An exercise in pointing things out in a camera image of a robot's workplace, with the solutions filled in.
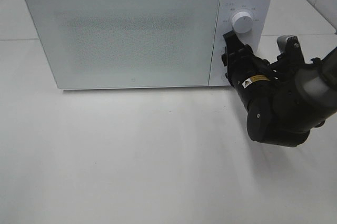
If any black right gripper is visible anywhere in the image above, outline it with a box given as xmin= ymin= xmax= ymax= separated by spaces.
xmin=221 ymin=31 xmax=277 ymax=111

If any white microwave door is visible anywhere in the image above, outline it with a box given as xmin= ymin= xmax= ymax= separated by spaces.
xmin=26 ymin=0 xmax=219 ymax=90

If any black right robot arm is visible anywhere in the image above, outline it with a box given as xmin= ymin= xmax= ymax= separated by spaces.
xmin=222 ymin=31 xmax=336 ymax=147

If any white upper power knob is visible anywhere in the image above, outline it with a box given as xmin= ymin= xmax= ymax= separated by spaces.
xmin=231 ymin=11 xmax=253 ymax=34

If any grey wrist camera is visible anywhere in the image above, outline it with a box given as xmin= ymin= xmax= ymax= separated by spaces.
xmin=276 ymin=35 xmax=304 ymax=61

